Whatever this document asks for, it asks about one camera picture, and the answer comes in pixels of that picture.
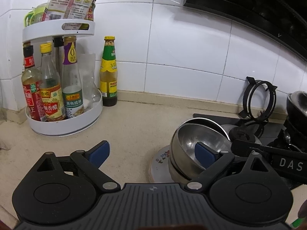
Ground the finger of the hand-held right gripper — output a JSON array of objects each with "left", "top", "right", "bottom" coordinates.
[{"left": 231, "top": 138, "right": 273, "bottom": 158}]

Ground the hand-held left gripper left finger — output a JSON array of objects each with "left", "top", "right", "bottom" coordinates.
[{"left": 32, "top": 140, "right": 120, "bottom": 193}]

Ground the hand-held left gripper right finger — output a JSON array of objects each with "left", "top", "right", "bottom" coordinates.
[{"left": 185, "top": 142, "right": 274, "bottom": 193}]

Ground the wide shallow steel bowl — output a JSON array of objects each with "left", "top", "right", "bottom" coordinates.
[{"left": 170, "top": 123, "right": 232, "bottom": 176}]

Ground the deep steel bowl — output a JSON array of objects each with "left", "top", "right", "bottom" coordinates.
[{"left": 168, "top": 158, "right": 195, "bottom": 183}]

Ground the small steel bowl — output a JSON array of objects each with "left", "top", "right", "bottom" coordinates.
[{"left": 179, "top": 118, "right": 232, "bottom": 139}]

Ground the white plate with small flowers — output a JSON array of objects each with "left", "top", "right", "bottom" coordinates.
[{"left": 149, "top": 145, "right": 174, "bottom": 184}]

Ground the steel spoon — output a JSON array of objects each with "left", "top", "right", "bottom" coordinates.
[{"left": 283, "top": 129, "right": 303, "bottom": 152}]

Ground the black gas stove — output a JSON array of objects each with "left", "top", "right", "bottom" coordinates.
[{"left": 193, "top": 113, "right": 307, "bottom": 190}]

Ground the white two-tier rotating rack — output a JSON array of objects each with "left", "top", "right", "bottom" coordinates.
[{"left": 22, "top": 19, "right": 103, "bottom": 137}]

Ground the black cooking pot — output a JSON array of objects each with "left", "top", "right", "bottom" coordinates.
[{"left": 285, "top": 90, "right": 307, "bottom": 137}]

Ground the purple label sauce bottle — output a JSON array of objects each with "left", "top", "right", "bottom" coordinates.
[{"left": 62, "top": 36, "right": 84, "bottom": 120}]

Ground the black pan support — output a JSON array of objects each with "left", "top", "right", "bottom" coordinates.
[{"left": 238, "top": 76, "right": 278, "bottom": 125}]

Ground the yellow cap vinegar bottle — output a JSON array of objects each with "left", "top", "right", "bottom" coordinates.
[{"left": 39, "top": 43, "right": 66, "bottom": 122}]

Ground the green yellow label sauce bottle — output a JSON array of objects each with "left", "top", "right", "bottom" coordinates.
[{"left": 99, "top": 36, "right": 118, "bottom": 107}]

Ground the clear plastic bag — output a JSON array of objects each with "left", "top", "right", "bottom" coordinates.
[{"left": 78, "top": 52, "right": 101, "bottom": 111}]

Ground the red label sauce bottle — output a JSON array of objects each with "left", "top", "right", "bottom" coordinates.
[{"left": 21, "top": 44, "right": 46, "bottom": 121}]

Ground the small dark red label bottle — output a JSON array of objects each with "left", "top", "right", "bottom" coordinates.
[{"left": 84, "top": 0, "right": 97, "bottom": 21}]

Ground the black range hood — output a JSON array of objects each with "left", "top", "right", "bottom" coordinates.
[{"left": 183, "top": 0, "right": 307, "bottom": 60}]

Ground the green plastic cup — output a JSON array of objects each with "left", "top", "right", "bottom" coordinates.
[{"left": 23, "top": 3, "right": 48, "bottom": 27}]

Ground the white packet with green pictures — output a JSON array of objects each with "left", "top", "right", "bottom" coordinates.
[{"left": 67, "top": 0, "right": 98, "bottom": 21}]

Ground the red and white seasoning packet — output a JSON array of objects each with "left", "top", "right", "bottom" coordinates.
[{"left": 45, "top": 0, "right": 75, "bottom": 21}]

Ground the gas burner with silver ring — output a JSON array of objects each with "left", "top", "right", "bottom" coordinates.
[{"left": 219, "top": 124, "right": 263, "bottom": 146}]

